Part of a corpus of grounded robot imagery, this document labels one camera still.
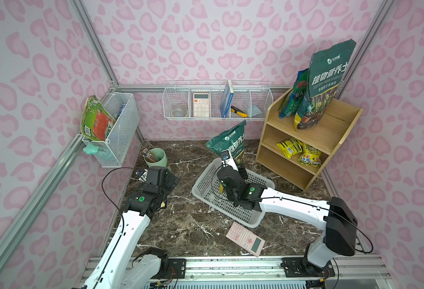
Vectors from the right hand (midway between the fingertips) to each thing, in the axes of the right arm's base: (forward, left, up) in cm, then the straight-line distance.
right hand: (232, 161), depth 77 cm
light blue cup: (+36, -14, -1) cm, 39 cm away
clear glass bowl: (+30, +28, +2) cm, 41 cm away
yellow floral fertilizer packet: (+7, -37, -5) cm, 38 cm away
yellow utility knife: (+33, -4, +1) cm, 33 cm away
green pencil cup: (+11, +39, -11) cm, 42 cm away
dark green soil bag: (+4, 0, +9) cm, 10 cm away
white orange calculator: (+33, +16, +5) cm, 37 cm away
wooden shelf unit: (+10, -31, -8) cm, 34 cm away
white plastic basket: (0, +13, -23) cm, 26 cm away
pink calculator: (-25, -6, -24) cm, 35 cm away
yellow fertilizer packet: (+14, -30, -6) cm, 33 cm away
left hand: (-7, +27, -3) cm, 28 cm away
